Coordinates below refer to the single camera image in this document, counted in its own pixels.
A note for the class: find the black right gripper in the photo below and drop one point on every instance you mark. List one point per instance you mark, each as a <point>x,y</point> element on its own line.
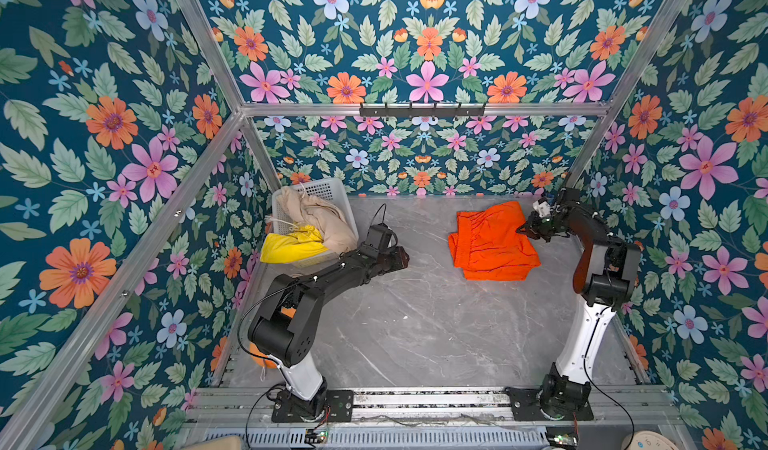
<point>531,225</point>

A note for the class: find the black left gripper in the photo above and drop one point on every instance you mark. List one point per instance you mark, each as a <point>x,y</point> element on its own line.
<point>400,257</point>

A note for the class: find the orange shorts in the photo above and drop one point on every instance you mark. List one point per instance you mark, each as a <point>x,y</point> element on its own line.
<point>487,246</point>

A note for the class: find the beige shorts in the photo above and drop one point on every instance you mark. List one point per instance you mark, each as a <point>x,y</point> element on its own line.
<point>303,209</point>

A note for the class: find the yellow shorts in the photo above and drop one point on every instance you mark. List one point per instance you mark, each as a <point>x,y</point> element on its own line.
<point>300,244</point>

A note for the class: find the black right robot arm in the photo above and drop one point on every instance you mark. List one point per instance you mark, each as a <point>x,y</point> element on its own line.
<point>603,281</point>

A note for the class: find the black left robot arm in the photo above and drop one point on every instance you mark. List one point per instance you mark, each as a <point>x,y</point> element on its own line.
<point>286,321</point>

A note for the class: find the white plastic laundry basket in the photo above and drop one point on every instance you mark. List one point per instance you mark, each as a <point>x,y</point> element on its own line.
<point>329,189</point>

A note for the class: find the orange fish plush toy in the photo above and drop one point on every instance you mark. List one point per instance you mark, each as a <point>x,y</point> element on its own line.
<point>260,358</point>

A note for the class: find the white round device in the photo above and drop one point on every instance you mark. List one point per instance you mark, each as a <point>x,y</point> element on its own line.
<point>647,440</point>

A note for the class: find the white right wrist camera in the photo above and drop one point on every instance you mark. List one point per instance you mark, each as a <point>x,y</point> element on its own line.
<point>542,208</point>

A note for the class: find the black hook rail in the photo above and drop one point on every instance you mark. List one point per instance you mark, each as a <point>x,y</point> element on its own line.
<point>446,111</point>

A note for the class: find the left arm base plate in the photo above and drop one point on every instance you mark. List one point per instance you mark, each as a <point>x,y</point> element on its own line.
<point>327,406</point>

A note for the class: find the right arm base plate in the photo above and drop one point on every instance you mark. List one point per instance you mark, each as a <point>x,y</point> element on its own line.
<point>537,404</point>

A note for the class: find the aluminium frame post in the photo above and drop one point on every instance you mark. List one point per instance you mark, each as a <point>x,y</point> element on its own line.
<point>200,27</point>

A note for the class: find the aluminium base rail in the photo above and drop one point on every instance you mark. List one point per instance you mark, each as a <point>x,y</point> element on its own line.
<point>434,418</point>

